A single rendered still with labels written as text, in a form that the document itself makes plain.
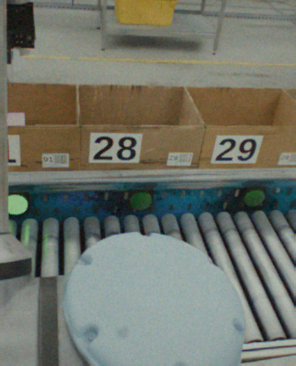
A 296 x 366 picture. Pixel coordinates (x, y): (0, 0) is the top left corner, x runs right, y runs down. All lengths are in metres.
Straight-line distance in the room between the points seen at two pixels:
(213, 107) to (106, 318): 1.44
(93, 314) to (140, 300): 0.04
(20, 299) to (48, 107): 1.30
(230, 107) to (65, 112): 0.62
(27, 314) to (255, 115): 1.53
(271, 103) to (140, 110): 0.52
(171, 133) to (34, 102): 0.52
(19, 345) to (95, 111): 1.35
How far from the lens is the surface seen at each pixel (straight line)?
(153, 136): 1.38
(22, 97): 1.62
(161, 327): 0.34
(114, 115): 1.66
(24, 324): 0.36
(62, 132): 1.35
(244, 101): 1.76
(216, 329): 0.35
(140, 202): 1.43
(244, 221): 1.54
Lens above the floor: 1.72
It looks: 35 degrees down
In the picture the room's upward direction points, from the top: 7 degrees clockwise
